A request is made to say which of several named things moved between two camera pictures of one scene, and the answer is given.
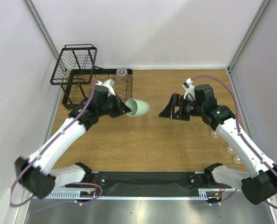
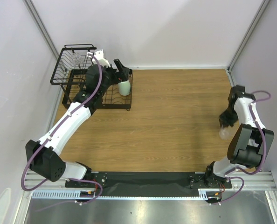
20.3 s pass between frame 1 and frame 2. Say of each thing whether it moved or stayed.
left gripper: moved
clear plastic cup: moved
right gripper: moved
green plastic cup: moved
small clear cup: moved
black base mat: stayed
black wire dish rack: stayed
